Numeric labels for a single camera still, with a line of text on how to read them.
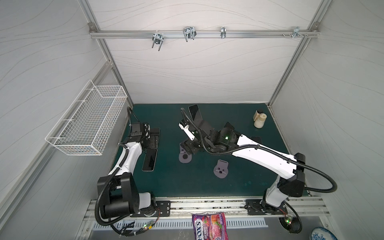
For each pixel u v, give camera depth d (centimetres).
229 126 96
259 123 104
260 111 104
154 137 80
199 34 79
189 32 77
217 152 45
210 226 67
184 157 92
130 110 75
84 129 68
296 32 77
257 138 103
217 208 75
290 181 42
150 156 98
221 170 81
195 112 98
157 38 80
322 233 65
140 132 66
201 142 49
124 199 41
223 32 78
